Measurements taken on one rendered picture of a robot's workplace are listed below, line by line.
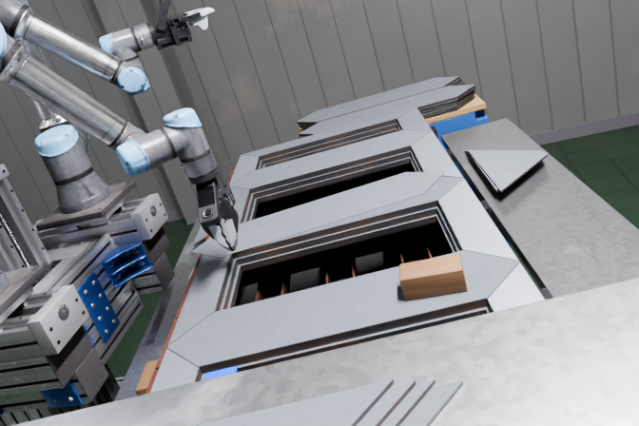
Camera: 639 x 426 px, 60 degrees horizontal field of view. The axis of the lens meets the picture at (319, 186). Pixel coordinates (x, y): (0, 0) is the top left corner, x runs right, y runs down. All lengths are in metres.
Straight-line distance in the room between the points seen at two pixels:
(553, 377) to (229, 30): 3.41
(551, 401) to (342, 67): 3.25
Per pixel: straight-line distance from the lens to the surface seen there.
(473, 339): 0.72
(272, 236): 1.52
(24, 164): 4.86
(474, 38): 3.72
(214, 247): 1.58
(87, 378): 1.49
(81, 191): 1.77
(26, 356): 1.42
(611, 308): 0.75
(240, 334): 1.19
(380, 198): 1.55
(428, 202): 1.46
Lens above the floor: 1.51
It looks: 22 degrees down
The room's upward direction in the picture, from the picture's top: 17 degrees counter-clockwise
